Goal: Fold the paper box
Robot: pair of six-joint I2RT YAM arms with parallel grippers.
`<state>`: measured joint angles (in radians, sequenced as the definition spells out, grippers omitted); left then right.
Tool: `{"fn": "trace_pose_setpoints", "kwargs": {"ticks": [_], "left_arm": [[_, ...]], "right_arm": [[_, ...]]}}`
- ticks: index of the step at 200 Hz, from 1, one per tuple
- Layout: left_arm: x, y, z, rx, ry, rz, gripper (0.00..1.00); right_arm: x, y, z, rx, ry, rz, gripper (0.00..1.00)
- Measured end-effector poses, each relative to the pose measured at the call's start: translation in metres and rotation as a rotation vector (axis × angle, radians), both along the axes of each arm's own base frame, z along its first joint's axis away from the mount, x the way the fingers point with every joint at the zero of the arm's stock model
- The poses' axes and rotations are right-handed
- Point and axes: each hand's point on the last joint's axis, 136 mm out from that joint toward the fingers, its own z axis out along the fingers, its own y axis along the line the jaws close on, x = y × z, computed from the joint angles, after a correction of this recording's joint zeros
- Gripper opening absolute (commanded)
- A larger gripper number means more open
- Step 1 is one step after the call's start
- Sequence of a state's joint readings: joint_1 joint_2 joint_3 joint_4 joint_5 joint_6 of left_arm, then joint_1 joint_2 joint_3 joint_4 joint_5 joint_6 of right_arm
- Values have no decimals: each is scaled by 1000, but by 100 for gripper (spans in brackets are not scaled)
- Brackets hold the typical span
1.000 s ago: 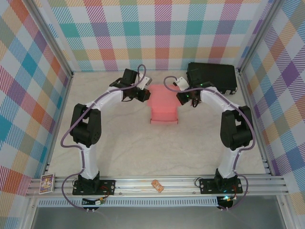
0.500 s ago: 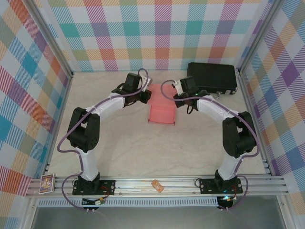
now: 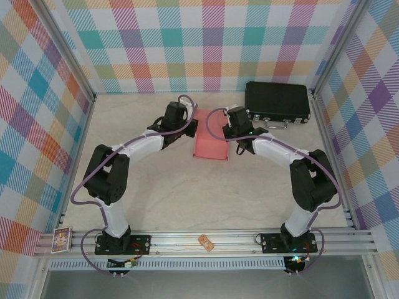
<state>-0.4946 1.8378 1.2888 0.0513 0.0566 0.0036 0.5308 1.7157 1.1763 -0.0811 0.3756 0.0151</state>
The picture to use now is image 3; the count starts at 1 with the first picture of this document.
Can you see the pink paper box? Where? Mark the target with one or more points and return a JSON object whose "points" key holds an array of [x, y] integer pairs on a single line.
{"points": [[210, 146]]}

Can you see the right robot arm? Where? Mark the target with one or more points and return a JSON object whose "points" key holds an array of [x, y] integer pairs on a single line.
{"points": [[311, 183]]}

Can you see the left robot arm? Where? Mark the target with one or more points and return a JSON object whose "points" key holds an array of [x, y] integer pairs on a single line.
{"points": [[109, 177]]}

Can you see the black carrying case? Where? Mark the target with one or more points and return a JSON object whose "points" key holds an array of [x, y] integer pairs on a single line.
{"points": [[275, 98]]}

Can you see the grey metal shelf panel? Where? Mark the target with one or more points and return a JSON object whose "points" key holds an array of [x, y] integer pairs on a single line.
{"points": [[199, 285]]}

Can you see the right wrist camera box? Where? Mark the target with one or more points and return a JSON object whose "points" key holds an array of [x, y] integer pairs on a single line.
{"points": [[235, 109]]}

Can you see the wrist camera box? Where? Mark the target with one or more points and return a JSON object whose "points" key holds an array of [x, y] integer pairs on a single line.
{"points": [[188, 102], [235, 109]]}

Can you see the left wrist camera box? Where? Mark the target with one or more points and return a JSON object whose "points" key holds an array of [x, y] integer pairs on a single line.
{"points": [[188, 102]]}

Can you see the aluminium side rail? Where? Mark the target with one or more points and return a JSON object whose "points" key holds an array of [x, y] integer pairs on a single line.
{"points": [[321, 124], [88, 115]]}

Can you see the orange tag on rail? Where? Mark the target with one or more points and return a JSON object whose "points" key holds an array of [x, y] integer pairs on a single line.
{"points": [[205, 243]]}

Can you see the long aluminium mounting rail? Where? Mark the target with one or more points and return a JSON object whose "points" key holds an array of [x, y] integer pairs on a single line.
{"points": [[177, 241]]}

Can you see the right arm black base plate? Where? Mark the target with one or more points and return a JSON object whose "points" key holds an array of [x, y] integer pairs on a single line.
{"points": [[271, 244]]}

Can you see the aluminium frame post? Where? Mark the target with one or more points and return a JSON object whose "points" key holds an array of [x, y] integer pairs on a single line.
{"points": [[337, 46], [67, 46]]}

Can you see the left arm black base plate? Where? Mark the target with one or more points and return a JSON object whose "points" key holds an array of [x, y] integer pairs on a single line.
{"points": [[140, 244]]}

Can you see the picture card on rail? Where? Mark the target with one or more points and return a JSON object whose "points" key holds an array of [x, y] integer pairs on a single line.
{"points": [[62, 240]]}

